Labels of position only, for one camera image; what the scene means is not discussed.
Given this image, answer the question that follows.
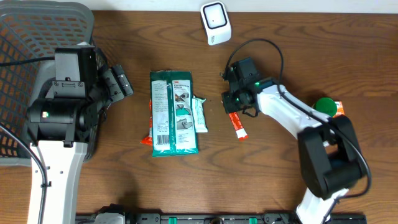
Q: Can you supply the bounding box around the red Nescafe stick sachet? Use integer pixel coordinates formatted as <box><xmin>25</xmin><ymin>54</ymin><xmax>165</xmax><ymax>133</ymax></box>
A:
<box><xmin>228</xmin><ymin>112</ymin><xmax>248</xmax><ymax>141</ymax></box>

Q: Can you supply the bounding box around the pale green wipes packet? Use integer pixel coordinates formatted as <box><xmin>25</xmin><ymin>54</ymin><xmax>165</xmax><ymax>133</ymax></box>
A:
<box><xmin>192</xmin><ymin>96</ymin><xmax>208</xmax><ymax>133</ymax></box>

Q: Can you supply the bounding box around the red snack packet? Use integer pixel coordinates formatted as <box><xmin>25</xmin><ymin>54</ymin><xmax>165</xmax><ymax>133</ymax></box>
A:
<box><xmin>141</xmin><ymin>100</ymin><xmax>153</xmax><ymax>146</ymax></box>

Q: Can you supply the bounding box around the green snack packet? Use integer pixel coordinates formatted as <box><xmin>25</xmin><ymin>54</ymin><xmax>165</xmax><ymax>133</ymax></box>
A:
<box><xmin>150</xmin><ymin>70</ymin><xmax>198</xmax><ymax>157</ymax></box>

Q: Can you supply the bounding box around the green lid jar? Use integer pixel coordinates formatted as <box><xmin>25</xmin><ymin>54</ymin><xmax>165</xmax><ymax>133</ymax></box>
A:
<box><xmin>312</xmin><ymin>97</ymin><xmax>338</xmax><ymax>117</ymax></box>

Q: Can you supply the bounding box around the small orange carton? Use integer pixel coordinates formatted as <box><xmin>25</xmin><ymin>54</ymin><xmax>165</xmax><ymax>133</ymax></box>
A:
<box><xmin>333</xmin><ymin>101</ymin><xmax>345</xmax><ymax>117</ymax></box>

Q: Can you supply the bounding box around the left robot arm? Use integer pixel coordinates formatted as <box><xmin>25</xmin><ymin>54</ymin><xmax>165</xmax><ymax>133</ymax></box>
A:
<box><xmin>27</xmin><ymin>42</ymin><xmax>134</xmax><ymax>223</ymax></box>

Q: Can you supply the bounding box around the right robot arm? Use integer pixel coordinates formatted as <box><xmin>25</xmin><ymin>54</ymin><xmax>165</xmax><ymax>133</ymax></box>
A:
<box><xmin>222</xmin><ymin>57</ymin><xmax>370</xmax><ymax>223</ymax></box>

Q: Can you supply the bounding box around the white barcode scanner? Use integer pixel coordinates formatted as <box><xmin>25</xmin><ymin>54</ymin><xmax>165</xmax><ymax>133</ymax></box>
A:
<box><xmin>200</xmin><ymin>1</ymin><xmax>232</xmax><ymax>45</ymax></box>

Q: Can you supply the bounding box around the grey plastic shopping basket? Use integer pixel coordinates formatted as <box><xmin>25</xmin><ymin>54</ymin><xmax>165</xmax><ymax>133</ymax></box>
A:
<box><xmin>1</xmin><ymin>1</ymin><xmax>109</xmax><ymax>166</ymax></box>

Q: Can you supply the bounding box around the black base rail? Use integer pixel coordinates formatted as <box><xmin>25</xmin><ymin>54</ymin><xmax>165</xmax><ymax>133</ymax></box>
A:
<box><xmin>75</xmin><ymin>212</ymin><xmax>368</xmax><ymax>224</ymax></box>

